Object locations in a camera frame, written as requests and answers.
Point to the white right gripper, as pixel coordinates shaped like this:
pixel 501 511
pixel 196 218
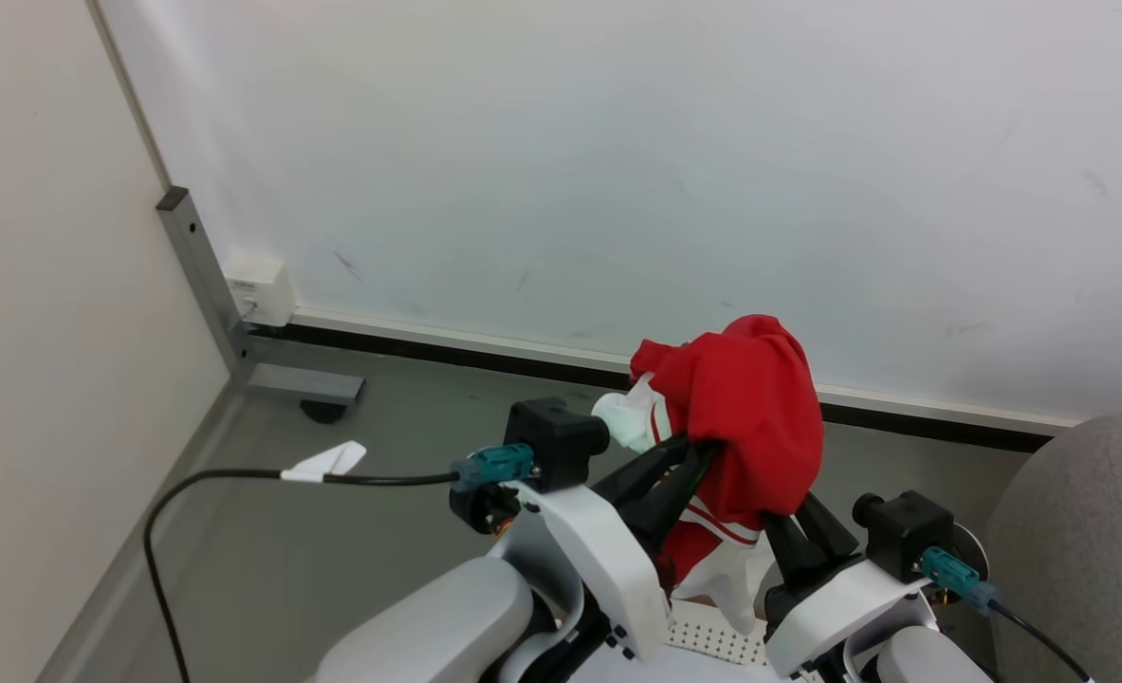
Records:
pixel 836 607

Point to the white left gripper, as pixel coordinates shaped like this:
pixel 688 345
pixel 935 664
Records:
pixel 598 560

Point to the red and white garment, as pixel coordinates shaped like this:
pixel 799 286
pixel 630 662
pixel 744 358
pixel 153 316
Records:
pixel 750 408

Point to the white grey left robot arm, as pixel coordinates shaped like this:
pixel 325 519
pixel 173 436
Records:
pixel 437 626

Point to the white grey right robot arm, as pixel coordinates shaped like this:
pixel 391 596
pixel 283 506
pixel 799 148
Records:
pixel 930 659

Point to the grey upholstered seat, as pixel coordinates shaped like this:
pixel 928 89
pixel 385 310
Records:
pixel 1082 550

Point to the white laundry basket brown rim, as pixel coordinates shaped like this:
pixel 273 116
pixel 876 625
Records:
pixel 717 636

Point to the white and black baseboard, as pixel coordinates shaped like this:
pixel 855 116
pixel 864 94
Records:
pixel 902 408

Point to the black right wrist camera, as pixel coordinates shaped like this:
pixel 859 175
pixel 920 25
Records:
pixel 902 536

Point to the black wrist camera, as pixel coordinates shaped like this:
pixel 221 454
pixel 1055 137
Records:
pixel 553 441
pixel 902 536

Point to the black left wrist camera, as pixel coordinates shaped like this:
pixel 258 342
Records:
pixel 553 441

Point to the black round frame foot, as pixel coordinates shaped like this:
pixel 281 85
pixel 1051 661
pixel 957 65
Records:
pixel 323 412

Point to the white wall socket box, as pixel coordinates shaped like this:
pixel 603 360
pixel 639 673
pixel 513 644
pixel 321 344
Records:
pixel 262 289

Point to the grey metal frame post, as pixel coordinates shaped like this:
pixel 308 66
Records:
pixel 210 285

